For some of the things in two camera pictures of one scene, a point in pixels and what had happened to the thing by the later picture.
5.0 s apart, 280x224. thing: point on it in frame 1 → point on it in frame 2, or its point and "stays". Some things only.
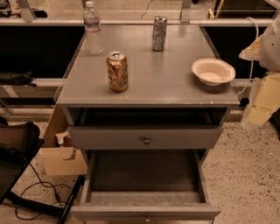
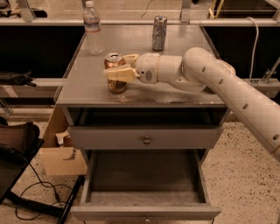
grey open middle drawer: [137, 185] stays
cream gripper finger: [264, 101] → [124, 73]
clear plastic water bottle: [93, 28] stays
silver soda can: [159, 32] stays
